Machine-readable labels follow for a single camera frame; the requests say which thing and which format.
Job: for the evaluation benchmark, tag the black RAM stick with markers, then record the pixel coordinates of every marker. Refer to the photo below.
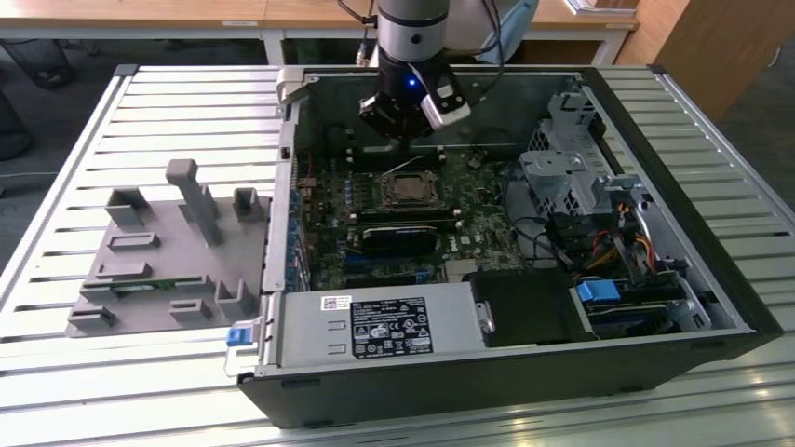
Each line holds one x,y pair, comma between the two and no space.
403,216

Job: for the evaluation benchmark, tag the green RAM stick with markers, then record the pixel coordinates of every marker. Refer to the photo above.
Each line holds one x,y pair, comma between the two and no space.
162,284

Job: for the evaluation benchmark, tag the metal drive cage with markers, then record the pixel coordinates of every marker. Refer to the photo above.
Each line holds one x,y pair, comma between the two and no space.
552,181

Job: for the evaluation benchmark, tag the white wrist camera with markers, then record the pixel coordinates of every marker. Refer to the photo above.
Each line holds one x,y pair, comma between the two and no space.
448,109

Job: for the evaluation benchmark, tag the blue case latch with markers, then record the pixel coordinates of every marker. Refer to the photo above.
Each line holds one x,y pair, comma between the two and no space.
238,336

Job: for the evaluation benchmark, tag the CPU socket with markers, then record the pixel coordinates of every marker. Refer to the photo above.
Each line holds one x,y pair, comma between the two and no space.
384,201

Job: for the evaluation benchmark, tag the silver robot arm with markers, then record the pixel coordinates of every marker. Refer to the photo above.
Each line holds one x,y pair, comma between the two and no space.
410,32

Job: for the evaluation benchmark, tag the black open PC case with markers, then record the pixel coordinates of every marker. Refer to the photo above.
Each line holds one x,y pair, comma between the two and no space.
472,396

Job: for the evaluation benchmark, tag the grey power supply unit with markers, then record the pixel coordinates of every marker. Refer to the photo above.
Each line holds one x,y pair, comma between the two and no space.
311,321

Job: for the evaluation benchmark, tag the silver chipset heatsink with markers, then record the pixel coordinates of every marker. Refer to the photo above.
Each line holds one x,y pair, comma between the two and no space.
460,271

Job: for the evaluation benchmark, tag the black plastic shroud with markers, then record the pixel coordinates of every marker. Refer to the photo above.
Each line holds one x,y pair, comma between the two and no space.
528,307

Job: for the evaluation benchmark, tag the green motherboard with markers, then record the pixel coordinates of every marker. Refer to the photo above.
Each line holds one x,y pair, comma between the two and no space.
478,223

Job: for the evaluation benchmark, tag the white paper stack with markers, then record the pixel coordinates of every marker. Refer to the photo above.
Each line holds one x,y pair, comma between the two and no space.
578,4

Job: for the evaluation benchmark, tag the wooden desk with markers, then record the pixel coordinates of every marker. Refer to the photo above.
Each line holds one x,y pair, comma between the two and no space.
155,14

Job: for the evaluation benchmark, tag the blue disk carrier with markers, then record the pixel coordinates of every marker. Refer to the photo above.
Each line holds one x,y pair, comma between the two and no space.
598,292

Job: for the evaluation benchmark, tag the silver CPU plate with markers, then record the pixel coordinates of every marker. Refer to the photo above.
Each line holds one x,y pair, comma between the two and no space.
412,188

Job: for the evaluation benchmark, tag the wooden cabinet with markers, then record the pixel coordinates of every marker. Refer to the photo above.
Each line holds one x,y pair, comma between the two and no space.
720,51

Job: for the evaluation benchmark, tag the grey parts rack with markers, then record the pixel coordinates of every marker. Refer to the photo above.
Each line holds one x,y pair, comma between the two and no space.
167,261

